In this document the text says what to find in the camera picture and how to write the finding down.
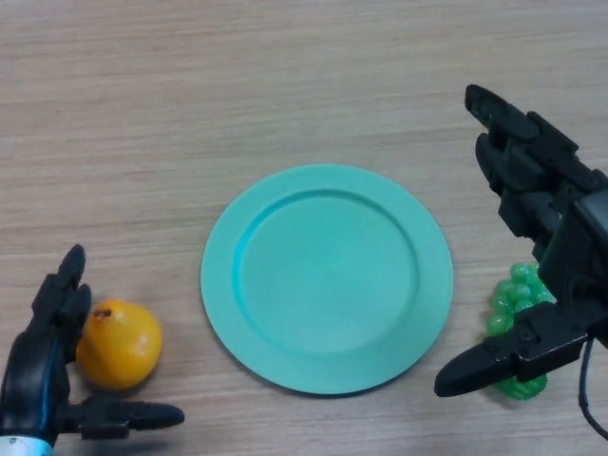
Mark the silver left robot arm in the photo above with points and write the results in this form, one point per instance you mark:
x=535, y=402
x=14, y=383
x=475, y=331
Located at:
x=19, y=446

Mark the teal green round plate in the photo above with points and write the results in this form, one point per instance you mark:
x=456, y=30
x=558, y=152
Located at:
x=328, y=285

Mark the green grape bunch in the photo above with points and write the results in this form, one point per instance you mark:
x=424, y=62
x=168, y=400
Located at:
x=510, y=292

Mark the yellow pear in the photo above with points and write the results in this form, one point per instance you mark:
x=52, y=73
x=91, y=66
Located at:
x=119, y=347

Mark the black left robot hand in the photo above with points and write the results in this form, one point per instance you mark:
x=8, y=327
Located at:
x=33, y=370

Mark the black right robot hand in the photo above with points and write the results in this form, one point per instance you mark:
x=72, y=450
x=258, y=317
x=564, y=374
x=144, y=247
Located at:
x=570, y=266

